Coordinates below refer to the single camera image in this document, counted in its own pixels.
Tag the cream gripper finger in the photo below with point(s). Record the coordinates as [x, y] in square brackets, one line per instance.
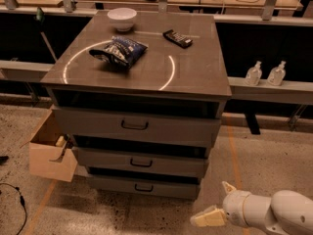
[210, 217]
[228, 188]

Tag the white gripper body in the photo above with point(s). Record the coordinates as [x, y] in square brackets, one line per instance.
[234, 205]

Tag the grey drawer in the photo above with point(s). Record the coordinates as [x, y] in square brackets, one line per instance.
[184, 131]
[148, 163]
[171, 187]

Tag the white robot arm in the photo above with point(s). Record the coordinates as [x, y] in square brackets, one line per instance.
[285, 213]

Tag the grey top drawer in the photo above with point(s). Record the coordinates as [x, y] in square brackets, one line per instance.
[184, 131]

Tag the grey bottom drawer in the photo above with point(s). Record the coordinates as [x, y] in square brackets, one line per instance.
[171, 187]

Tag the grey drawer cabinet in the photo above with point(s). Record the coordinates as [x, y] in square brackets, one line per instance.
[166, 81]

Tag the blue chip bag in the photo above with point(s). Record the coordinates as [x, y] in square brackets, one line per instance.
[121, 52]

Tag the clear sanitizer bottle left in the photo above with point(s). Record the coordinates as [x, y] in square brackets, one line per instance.
[253, 75]

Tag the clear sanitizer bottle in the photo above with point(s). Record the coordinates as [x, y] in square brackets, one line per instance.
[277, 74]
[253, 75]

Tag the clear sanitizer bottle right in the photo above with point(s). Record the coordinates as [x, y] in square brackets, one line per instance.
[277, 74]

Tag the dark snack bar packet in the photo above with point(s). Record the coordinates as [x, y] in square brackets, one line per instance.
[177, 38]

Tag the cardboard box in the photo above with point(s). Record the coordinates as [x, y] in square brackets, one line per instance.
[49, 156]

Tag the white ceramic bowl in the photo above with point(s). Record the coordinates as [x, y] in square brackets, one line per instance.
[122, 19]

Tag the grey metal rail shelf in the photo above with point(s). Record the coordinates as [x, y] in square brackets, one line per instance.
[289, 92]

